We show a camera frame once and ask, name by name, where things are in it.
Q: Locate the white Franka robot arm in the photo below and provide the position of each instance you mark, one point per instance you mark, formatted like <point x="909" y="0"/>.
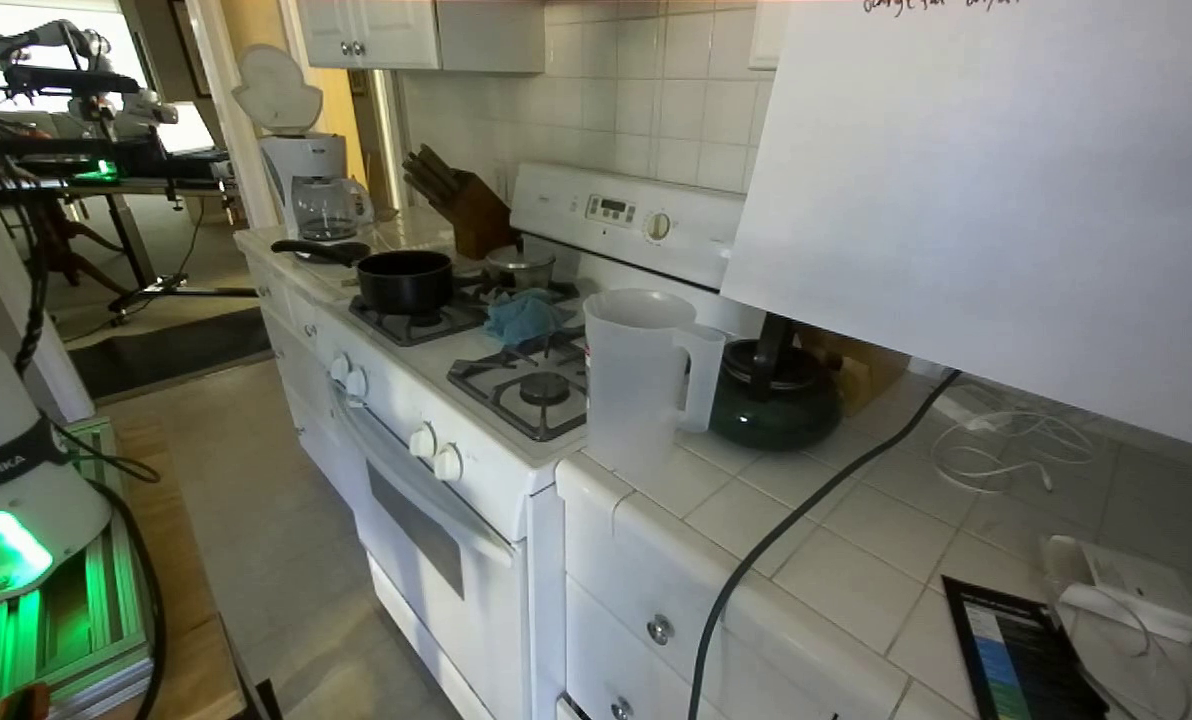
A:
<point x="8" y="492"/>

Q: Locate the translucent plastic measuring jug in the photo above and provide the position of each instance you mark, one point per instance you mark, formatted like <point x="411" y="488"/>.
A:
<point x="629" y="387"/>

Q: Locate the blue cloth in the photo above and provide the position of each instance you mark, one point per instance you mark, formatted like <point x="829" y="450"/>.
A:
<point x="522" y="321"/>

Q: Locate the black burner grate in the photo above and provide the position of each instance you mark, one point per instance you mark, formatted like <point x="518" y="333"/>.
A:
<point x="480" y="387"/>
<point x="417" y="325"/>

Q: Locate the small steel pot with lid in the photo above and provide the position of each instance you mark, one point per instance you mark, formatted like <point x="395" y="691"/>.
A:
<point x="522" y="271"/>

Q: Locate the dark green kettle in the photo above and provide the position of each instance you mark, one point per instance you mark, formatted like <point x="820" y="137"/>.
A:
<point x="770" y="404"/>

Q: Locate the white stove knob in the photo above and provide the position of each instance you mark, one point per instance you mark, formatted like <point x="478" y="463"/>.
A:
<point x="448" y="463"/>
<point x="420" y="441"/>
<point x="352" y="387"/>
<point x="335" y="365"/>

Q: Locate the large wooden knife block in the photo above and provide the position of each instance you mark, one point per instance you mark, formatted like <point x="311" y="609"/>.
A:
<point x="478" y="223"/>

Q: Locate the white drawer base cabinet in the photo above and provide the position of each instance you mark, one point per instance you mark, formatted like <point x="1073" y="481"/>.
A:
<point x="623" y="573"/>

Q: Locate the round metal cabinet pull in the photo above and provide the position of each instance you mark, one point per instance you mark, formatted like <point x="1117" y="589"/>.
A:
<point x="656" y="625"/>
<point x="618" y="705"/>

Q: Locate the white gas range stove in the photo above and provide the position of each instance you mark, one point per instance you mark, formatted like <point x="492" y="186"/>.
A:
<point x="478" y="614"/>

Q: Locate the white coffee maker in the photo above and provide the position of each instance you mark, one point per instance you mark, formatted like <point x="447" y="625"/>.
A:
<point x="304" y="164"/>

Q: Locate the stack of white coffee filters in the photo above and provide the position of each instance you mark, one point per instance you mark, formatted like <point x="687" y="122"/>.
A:
<point x="277" y="91"/>

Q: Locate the black tablet device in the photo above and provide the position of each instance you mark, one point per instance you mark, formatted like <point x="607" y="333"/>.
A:
<point x="1020" y="665"/>

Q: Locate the robot mounting platform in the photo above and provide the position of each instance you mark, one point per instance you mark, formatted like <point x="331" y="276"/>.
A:
<point x="101" y="602"/>

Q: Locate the white power adapter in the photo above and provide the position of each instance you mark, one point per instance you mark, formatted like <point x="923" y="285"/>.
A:
<point x="1130" y="593"/>

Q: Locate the black equipment stand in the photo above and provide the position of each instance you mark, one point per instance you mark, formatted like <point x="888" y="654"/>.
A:
<point x="37" y="164"/>

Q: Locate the white upper wall cabinet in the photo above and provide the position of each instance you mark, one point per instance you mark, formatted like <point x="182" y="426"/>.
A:
<point x="398" y="32"/>

